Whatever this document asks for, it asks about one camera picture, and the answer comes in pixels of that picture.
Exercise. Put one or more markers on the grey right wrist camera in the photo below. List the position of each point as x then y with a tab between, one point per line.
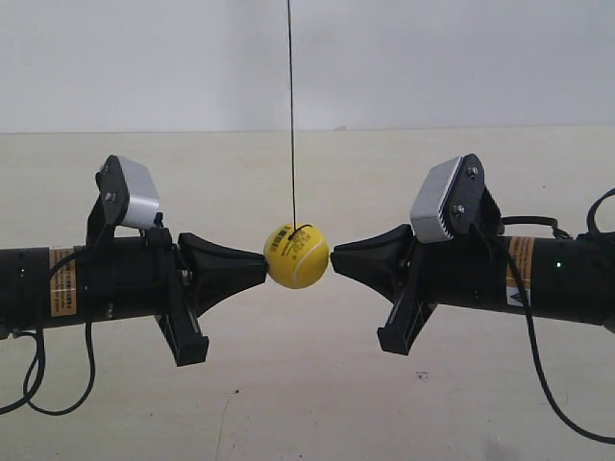
452	201

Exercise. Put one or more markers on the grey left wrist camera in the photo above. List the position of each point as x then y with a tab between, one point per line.
128	195

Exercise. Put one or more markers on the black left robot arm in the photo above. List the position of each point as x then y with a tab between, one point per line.
54	288

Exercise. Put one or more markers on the yellow tennis ball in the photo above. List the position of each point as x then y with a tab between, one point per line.
297	256

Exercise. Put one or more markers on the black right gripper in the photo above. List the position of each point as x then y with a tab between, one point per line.
392	264

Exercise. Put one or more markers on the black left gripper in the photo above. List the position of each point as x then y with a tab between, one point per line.
217	273

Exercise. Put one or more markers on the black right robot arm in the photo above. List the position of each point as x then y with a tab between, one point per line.
569	280

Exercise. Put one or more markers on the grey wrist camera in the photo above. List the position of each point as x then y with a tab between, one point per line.
452	201
128	195

